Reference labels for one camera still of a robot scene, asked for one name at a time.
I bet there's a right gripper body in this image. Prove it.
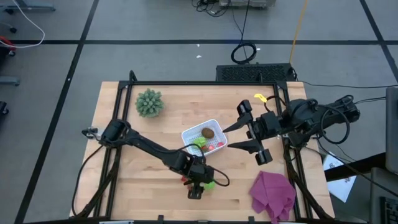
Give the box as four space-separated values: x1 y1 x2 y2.
237 100 284 166

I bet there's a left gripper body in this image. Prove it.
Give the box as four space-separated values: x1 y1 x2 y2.
185 162 216 191

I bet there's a green toy starfruit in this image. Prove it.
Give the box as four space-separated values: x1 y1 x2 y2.
192 136 208 149

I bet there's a brown toy kiwi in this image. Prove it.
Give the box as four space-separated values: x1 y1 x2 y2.
201 127 216 140

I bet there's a white perforated plastic basket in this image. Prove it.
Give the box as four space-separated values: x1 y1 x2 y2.
180 118 229 157

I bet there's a black computer tower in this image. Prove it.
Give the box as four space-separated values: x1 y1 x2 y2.
215 63 297 83

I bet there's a magenta cloth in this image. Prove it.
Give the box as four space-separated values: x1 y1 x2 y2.
249 170 297 224

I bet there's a green succulent potted plant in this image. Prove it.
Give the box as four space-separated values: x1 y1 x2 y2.
134 88 165 119

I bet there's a white printed paper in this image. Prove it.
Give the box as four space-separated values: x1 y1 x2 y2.
323 151 358 203

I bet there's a black desk beam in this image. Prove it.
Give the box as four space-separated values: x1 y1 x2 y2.
325 152 386 183

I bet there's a grey equipment box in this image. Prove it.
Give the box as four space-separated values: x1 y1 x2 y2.
219 0 277 9

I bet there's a black keyboard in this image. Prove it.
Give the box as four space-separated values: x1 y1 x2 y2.
379 195 398 224

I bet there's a grey chair base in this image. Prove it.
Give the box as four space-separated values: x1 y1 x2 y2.
0 0 56 15

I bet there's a red floor item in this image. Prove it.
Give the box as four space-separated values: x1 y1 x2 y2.
0 35 16 57

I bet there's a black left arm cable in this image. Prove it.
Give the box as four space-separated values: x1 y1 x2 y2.
177 142 231 188

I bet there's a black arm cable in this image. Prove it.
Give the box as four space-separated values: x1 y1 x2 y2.
319 104 352 146
177 142 231 188

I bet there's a black table frame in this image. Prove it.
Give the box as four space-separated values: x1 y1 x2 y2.
71 70 336 220

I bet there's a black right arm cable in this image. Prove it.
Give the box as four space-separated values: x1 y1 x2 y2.
319 104 352 146

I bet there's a black hanging cable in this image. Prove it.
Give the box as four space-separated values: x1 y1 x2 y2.
230 0 258 65

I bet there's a yellow hanging cable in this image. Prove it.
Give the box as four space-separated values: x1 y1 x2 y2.
289 0 310 65

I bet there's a black cable bundle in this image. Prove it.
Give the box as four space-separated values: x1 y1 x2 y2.
192 0 233 18

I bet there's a white floor cable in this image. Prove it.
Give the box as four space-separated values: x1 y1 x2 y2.
0 0 46 49

